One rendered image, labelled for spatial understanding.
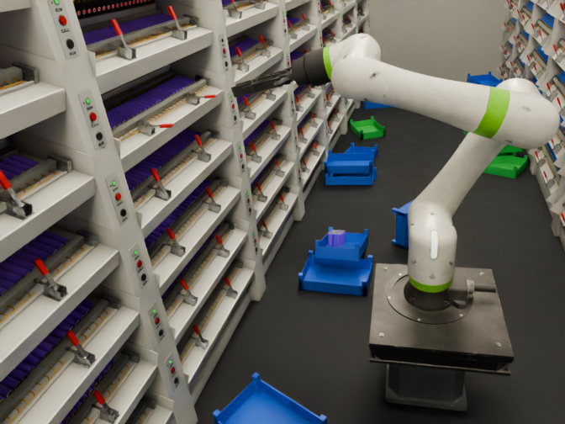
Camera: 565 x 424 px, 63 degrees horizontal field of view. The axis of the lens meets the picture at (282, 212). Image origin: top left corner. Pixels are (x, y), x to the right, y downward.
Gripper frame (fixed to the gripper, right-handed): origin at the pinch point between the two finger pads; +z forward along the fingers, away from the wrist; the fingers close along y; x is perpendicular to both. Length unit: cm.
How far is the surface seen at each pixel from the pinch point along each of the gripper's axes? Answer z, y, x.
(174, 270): 25, -34, -39
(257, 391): 20, -29, -95
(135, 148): 16.4, -36.0, -1.4
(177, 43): 12.8, -5.1, 17.5
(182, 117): 16.4, -11.8, -1.5
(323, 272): 14, 43, -97
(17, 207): 17, -71, 1
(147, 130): 17.3, -27.8, 0.5
